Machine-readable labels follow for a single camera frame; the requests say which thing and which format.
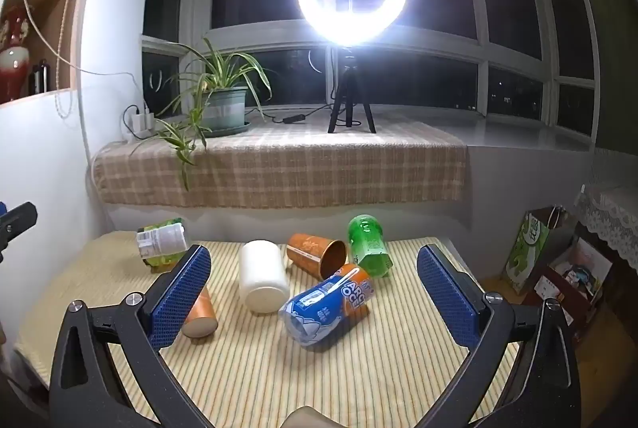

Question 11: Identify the grey-green plant pot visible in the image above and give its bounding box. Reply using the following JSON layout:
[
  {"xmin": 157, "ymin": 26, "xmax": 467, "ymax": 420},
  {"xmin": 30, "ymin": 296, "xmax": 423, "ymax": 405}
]
[{"xmin": 198, "ymin": 85, "xmax": 252, "ymax": 138}]

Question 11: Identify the plaid beige cloth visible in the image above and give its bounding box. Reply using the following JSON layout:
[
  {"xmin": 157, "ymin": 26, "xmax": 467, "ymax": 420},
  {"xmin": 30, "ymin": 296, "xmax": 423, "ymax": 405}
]
[{"xmin": 92, "ymin": 118, "xmax": 469, "ymax": 210}]

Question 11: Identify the spider plant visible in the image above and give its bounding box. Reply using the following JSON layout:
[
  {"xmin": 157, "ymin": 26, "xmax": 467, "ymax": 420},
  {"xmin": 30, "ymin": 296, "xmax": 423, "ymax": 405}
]
[{"xmin": 130, "ymin": 37, "xmax": 275, "ymax": 192}]

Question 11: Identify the green paper bag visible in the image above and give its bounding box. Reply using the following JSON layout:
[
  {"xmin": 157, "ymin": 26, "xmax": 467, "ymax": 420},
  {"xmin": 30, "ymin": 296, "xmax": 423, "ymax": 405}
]
[{"xmin": 503, "ymin": 206, "xmax": 569, "ymax": 294}]

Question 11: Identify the green cup with white label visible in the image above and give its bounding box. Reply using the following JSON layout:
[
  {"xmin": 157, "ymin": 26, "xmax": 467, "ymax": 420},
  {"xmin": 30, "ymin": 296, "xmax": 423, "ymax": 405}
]
[{"xmin": 136, "ymin": 218, "xmax": 190, "ymax": 273}]

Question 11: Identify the black cable with switch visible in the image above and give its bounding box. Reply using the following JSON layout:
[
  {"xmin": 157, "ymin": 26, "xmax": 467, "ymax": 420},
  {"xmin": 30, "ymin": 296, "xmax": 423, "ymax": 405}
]
[{"xmin": 248, "ymin": 54, "xmax": 345, "ymax": 126}]

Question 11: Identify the black tripod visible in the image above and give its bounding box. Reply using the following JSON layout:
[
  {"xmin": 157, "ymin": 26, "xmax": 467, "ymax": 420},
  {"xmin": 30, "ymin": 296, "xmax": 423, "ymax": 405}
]
[{"xmin": 327, "ymin": 43, "xmax": 377, "ymax": 134}]

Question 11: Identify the striped yellow tablecloth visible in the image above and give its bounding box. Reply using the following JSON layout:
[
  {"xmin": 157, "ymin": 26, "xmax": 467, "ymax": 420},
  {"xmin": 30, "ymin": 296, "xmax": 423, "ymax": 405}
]
[{"xmin": 12, "ymin": 230, "xmax": 522, "ymax": 428}]

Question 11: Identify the white lace cloth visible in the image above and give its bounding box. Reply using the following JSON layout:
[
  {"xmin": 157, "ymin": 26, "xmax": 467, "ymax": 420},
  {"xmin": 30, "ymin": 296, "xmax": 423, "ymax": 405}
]
[{"xmin": 573, "ymin": 183, "xmax": 638, "ymax": 267}]

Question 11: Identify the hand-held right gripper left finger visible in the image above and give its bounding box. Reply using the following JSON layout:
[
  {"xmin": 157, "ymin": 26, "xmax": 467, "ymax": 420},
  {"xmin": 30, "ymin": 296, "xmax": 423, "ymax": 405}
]
[{"xmin": 48, "ymin": 243, "xmax": 213, "ymax": 428}]

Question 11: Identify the wooden shelf cabinet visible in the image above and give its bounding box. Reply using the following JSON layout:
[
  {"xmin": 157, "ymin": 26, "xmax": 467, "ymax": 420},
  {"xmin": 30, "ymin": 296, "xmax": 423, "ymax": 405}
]
[{"xmin": 0, "ymin": 0, "xmax": 108, "ymax": 107}]

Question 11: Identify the plain orange paper cup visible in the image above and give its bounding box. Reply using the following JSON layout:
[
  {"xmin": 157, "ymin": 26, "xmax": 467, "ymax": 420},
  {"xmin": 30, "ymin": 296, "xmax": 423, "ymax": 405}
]
[{"xmin": 181, "ymin": 285, "xmax": 219, "ymax": 339}]

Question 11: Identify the brown box with pictures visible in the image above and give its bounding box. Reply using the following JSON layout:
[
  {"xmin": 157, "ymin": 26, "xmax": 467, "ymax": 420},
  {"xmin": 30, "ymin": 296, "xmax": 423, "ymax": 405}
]
[{"xmin": 526, "ymin": 221, "xmax": 619, "ymax": 342}]

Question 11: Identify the white power strip with chargers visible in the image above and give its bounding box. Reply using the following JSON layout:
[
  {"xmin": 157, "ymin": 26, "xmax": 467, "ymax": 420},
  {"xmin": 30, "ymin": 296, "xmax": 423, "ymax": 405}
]
[{"xmin": 122, "ymin": 100, "xmax": 156, "ymax": 141}]

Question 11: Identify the green plastic bottle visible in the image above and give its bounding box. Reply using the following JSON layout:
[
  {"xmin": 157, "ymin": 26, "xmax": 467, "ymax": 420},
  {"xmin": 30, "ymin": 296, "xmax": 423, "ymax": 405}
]
[{"xmin": 347, "ymin": 214, "xmax": 393, "ymax": 280}]

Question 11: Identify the red and white vase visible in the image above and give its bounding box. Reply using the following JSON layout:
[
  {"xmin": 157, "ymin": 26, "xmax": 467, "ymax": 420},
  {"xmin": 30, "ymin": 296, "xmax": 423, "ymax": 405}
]
[{"xmin": 0, "ymin": 6, "xmax": 32, "ymax": 103}]

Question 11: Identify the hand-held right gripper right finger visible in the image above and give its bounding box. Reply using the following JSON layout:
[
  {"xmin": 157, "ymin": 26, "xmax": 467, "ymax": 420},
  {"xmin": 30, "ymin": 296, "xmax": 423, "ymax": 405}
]
[{"xmin": 416, "ymin": 243, "xmax": 582, "ymax": 428}]

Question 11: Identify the orange cup with brown inside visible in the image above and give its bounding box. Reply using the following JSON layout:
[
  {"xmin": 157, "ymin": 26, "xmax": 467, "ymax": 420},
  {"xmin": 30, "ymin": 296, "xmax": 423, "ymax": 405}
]
[{"xmin": 286, "ymin": 233, "xmax": 348, "ymax": 281}]

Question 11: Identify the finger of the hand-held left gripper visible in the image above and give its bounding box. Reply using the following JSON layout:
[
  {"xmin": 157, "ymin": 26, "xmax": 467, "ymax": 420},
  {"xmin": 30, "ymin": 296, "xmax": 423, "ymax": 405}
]
[{"xmin": 0, "ymin": 202, "xmax": 39, "ymax": 262}]

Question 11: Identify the white cable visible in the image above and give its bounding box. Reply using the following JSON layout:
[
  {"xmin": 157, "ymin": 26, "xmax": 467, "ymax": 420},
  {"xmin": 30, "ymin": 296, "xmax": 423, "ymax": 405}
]
[{"xmin": 20, "ymin": 0, "xmax": 145, "ymax": 145}]

